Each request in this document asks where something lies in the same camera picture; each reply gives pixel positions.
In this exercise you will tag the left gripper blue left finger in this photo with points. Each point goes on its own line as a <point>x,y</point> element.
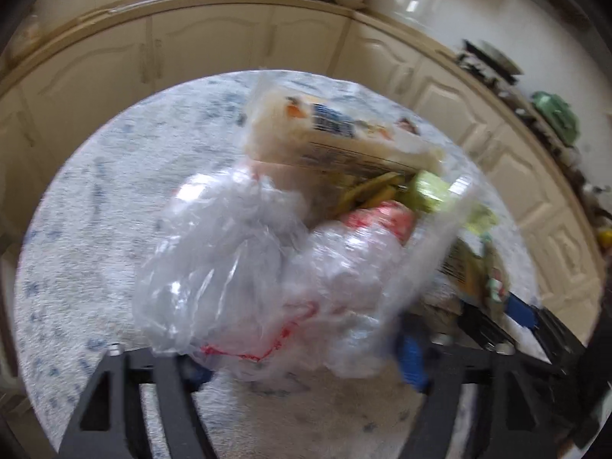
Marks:
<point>194,376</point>

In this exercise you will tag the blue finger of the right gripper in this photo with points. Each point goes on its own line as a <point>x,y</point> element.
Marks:
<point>484,331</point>
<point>523,314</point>

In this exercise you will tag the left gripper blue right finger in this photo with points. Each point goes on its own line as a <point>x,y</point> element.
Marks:
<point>410,360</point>

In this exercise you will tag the blue white wrapper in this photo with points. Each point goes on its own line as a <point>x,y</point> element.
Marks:
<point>480,278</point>

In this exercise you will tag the clear plastic bag red print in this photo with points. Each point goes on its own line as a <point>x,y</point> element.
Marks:
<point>238,281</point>

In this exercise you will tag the green snack wrapper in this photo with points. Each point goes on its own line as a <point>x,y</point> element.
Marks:
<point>428,193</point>

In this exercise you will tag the white bread wrapper package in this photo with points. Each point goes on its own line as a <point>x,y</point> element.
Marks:
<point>289,126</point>

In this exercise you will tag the cream kitchen base cabinets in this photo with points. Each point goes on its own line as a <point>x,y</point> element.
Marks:
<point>64,89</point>

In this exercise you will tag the white blue patterned tablecloth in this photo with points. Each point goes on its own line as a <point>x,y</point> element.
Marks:
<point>76,277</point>

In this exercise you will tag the green electric cooking pot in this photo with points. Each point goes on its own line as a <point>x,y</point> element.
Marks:
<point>557,112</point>

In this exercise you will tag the black gas stove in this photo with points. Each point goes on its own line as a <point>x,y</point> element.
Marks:
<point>490,67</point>

